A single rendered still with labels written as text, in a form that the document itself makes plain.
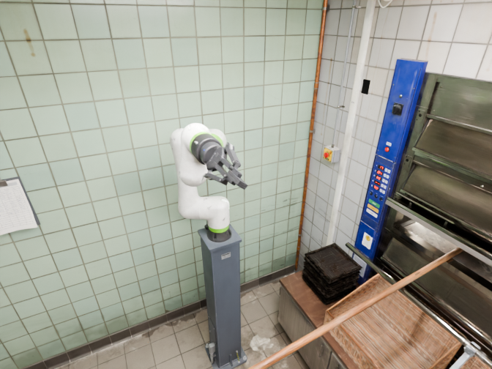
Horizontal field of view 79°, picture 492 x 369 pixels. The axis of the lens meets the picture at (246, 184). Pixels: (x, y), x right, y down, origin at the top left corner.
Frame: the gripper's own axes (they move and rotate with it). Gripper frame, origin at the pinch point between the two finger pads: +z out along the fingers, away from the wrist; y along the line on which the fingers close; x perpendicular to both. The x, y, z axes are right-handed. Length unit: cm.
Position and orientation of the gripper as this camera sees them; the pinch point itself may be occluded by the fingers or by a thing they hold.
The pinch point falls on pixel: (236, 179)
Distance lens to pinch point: 78.4
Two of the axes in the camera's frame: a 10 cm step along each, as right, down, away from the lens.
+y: -5.9, 8.0, 1.1
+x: -6.8, -4.1, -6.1
